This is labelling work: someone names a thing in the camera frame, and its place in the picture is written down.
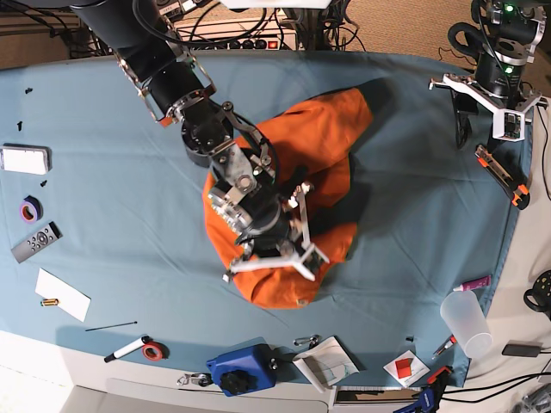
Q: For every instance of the clear plastic cup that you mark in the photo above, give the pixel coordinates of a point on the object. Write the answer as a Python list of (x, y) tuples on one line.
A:
[(462, 313)]

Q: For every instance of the small black device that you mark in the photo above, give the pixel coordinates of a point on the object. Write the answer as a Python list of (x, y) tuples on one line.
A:
[(522, 349)]

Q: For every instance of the folded paper booklet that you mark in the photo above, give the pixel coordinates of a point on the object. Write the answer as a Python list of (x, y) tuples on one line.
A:
[(325, 365)]

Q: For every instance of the red tape roll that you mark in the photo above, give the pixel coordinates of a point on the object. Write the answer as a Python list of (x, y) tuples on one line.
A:
[(155, 351)]

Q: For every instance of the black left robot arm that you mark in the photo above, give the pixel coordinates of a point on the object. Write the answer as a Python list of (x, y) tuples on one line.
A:
[(502, 42)]

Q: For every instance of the metal carabiner clip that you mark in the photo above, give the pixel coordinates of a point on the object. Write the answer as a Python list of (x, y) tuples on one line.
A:
[(311, 341)]

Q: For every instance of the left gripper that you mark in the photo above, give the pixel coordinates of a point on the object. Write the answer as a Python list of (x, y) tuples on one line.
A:
[(508, 124)]

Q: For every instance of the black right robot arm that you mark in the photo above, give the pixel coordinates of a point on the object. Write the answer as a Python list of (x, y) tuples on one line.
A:
[(177, 89)]

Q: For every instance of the purple glue tube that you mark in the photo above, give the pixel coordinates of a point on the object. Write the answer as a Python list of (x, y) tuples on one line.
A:
[(474, 284)]

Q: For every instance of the white paper card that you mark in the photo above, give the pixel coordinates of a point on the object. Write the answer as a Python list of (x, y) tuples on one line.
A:
[(69, 299)]

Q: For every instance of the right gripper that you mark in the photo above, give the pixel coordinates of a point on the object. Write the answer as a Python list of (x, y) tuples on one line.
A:
[(271, 224)]

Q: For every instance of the white phone box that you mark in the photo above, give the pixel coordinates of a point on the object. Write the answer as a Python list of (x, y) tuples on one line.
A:
[(25, 159)]

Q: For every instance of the gold battery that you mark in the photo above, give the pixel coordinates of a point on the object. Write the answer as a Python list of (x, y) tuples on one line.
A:
[(49, 302)]

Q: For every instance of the blue plastic device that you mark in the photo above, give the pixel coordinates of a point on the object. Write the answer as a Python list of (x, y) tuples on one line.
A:
[(244, 370)]

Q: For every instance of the black thin stick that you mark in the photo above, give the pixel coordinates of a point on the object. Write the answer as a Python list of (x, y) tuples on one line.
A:
[(112, 326)]

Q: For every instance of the blue orange clamp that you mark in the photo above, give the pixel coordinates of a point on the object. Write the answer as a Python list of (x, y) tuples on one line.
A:
[(429, 398)]

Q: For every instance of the white card red square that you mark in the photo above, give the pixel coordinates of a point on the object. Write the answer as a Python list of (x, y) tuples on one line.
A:
[(406, 369)]

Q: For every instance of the blue table cloth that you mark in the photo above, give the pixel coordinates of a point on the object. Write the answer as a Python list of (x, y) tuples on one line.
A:
[(127, 200)]

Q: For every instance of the red pen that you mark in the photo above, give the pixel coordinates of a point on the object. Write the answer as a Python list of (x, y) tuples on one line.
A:
[(450, 342)]

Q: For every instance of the orange t-shirt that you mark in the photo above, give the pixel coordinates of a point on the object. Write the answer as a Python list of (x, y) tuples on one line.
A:
[(318, 134)]

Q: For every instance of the orange black utility knife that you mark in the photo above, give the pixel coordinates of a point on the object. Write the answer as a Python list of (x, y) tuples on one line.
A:
[(515, 187)]

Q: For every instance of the purple tape roll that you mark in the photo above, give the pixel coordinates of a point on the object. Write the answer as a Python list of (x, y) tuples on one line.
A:
[(31, 209)]

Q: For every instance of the grey remote control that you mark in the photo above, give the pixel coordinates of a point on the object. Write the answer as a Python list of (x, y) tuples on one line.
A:
[(36, 242)]

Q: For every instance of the white black marker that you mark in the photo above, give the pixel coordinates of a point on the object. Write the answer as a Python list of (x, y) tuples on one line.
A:
[(127, 349)]

